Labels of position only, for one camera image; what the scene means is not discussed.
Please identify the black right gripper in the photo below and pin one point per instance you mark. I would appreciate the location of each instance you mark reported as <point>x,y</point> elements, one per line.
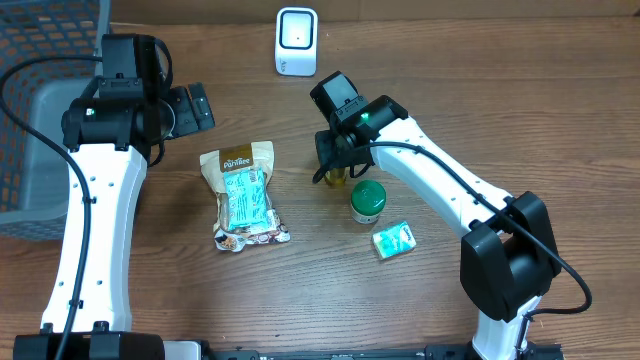
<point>329,151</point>

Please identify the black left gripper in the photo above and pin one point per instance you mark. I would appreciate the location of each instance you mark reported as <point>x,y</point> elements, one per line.
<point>190,123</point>

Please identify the yellow oil bottle silver cap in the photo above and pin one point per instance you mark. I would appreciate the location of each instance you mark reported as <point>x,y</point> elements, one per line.
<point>335,177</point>

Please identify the brown Pantree snack pouch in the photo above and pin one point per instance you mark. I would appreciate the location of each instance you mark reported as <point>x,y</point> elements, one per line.
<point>232,159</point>

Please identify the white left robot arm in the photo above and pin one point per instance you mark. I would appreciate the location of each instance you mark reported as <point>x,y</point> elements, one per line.
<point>112,134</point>

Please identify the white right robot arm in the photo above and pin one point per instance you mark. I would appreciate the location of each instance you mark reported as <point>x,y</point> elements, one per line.
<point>507,243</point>

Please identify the green lid jar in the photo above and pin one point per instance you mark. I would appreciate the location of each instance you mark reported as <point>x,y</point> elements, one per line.
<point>368,199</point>

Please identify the teal tissue pack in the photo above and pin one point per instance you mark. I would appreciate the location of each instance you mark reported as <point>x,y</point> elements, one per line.
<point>395,240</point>

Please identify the grey plastic mesh basket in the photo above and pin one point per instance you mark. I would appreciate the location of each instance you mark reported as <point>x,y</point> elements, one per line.
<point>60,35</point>

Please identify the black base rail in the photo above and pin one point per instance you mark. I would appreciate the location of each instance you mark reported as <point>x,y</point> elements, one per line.
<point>340,355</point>

